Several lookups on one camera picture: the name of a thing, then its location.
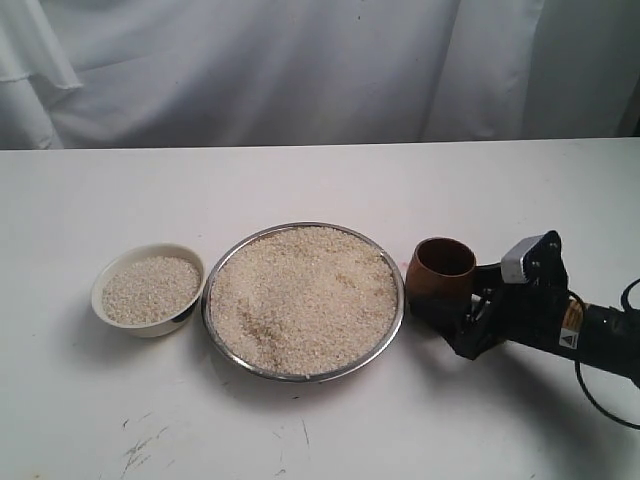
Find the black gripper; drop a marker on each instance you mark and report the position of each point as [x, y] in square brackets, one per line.
[530, 314]

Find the brown wooden cup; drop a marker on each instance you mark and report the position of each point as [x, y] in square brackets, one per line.
[441, 269]

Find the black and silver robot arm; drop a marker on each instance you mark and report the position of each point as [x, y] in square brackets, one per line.
[606, 338]

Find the rice heap in steel plate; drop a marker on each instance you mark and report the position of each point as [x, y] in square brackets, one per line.
[305, 300]

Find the white ceramic bowl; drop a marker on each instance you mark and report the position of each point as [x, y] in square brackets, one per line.
[162, 327]

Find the rice in white bowl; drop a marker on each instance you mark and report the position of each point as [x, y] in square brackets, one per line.
[150, 290]

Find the large steel plate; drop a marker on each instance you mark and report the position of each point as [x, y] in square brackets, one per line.
[220, 345]

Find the white backdrop cloth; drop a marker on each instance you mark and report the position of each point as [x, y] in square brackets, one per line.
[133, 74]

